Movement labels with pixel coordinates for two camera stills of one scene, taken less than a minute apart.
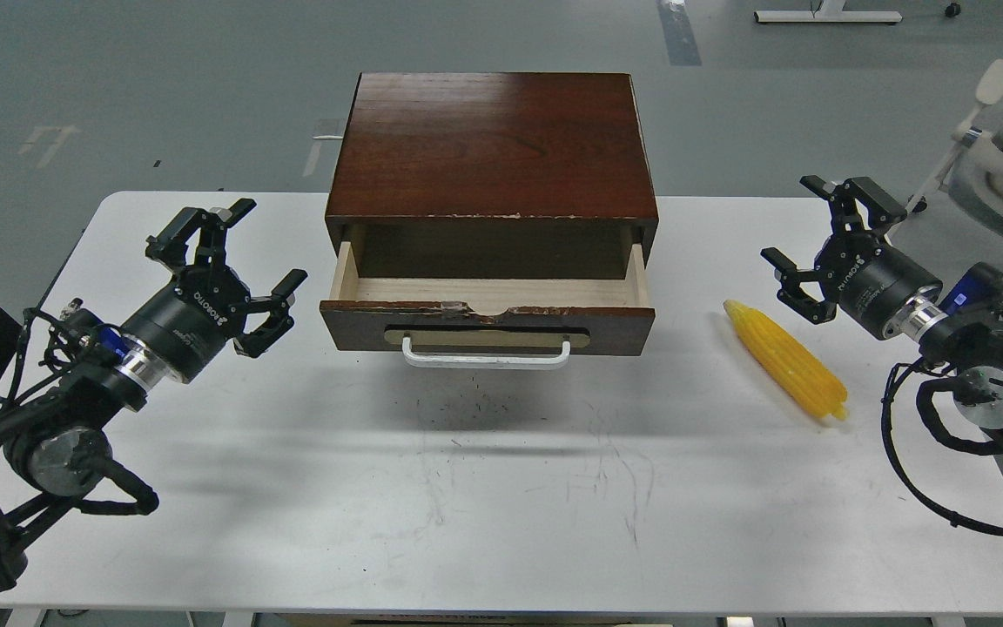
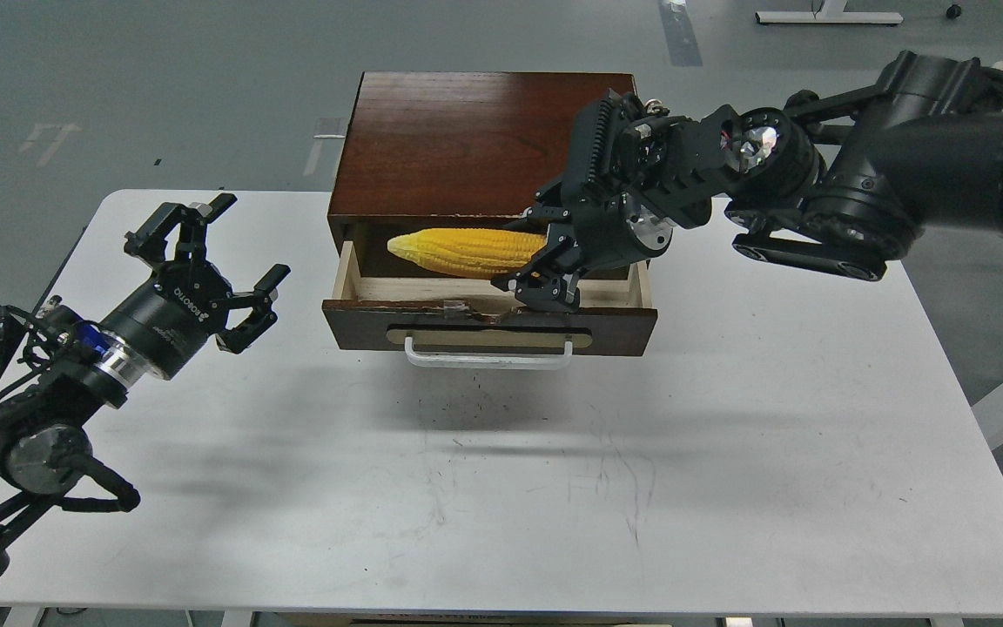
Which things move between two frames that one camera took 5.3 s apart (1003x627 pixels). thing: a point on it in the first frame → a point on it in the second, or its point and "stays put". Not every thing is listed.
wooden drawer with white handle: [454, 323] stays put
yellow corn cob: [792, 367] → [473, 252]
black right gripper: [865, 275] → [633, 176]
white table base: [830, 11] stays put
